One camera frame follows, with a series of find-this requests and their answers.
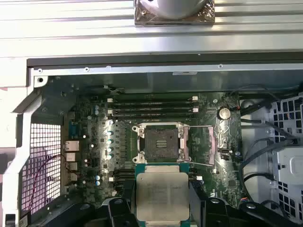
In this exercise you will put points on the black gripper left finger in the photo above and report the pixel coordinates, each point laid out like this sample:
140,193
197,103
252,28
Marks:
118,212

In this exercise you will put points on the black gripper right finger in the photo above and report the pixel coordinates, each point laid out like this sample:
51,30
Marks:
208,212

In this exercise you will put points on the silver square CPU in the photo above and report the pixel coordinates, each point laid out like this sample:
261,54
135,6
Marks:
163,196

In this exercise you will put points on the thin metal locking lever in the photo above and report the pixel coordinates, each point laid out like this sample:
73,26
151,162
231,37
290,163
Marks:
201,163

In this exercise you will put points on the black RAM slot white clips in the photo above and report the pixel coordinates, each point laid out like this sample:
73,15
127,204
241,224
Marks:
123,177
151,109
151,98
123,170

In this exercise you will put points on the CPU socket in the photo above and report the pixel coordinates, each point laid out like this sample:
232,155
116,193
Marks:
161,142

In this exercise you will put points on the green motherboard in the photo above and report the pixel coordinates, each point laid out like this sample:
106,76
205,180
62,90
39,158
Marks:
213,184

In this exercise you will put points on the small round capacitor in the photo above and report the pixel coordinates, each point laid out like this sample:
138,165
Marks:
96,111
109,133
109,149
109,156
97,177
97,182
109,141
96,107

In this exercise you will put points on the silver USB port block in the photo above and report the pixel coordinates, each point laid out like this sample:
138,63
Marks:
71,158
73,167

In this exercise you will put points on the silver ethernet port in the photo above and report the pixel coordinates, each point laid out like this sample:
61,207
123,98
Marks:
71,145

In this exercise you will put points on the blue serial port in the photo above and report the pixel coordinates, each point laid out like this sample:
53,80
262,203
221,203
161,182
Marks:
74,130

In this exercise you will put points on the silver metal drive cage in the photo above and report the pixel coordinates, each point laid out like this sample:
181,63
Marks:
291,165

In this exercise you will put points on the round coin battery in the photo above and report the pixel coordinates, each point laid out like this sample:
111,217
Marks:
224,113

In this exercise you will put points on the black silver PC case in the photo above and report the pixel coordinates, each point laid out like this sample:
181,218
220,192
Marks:
142,71

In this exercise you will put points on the square brown base plate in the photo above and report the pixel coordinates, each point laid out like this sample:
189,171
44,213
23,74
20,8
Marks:
142,20

